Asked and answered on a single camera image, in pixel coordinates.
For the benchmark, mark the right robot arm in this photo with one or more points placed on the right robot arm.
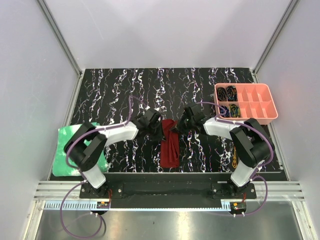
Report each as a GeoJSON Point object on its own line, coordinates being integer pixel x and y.
{"type": "Point", "coordinates": [253, 146]}

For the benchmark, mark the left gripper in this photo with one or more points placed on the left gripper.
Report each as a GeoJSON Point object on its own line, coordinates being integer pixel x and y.
{"type": "Point", "coordinates": [160, 136]}

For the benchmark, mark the red cloth napkin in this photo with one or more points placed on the red cloth napkin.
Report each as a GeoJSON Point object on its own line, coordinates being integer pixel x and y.
{"type": "Point", "coordinates": [170, 147]}

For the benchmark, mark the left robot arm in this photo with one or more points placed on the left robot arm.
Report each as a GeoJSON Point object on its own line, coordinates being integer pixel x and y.
{"type": "Point", "coordinates": [87, 144]}

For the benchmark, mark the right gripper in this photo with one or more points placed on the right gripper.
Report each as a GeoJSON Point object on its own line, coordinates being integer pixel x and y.
{"type": "Point", "coordinates": [180, 128]}

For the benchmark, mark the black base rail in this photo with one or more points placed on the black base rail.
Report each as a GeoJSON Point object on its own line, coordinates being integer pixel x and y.
{"type": "Point", "coordinates": [168, 190]}

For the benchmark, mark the pink compartment tray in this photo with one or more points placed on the pink compartment tray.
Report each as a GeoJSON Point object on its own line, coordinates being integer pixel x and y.
{"type": "Point", "coordinates": [242, 101]}

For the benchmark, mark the gold spoon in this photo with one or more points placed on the gold spoon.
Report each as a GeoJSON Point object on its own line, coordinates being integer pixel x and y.
{"type": "Point", "coordinates": [234, 162]}

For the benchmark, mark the green white cloth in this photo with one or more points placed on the green white cloth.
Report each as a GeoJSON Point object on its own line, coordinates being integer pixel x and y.
{"type": "Point", "coordinates": [60, 167]}

